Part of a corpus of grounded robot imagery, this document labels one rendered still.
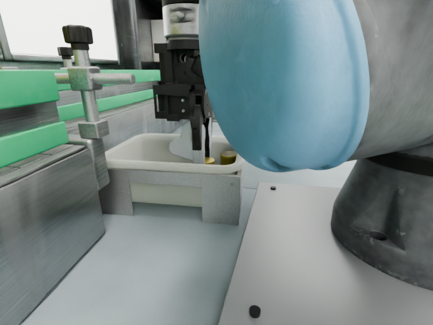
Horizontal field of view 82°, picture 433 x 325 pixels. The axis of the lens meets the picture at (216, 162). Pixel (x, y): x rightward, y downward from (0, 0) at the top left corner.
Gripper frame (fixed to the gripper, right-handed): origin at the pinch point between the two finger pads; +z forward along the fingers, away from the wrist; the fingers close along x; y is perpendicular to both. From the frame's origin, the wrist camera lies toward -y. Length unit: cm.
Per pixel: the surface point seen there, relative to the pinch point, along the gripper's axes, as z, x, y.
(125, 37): -28, -58, 44
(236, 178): -2.0, 9.7, -6.8
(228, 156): 0.3, -5.8, -3.5
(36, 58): -18.2, -9.0, 38.8
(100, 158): -5.2, 13.8, 10.6
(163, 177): -1.4, 10.0, 3.7
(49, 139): -9.1, 19.1, 12.2
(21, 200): -5.5, 25.3, 10.2
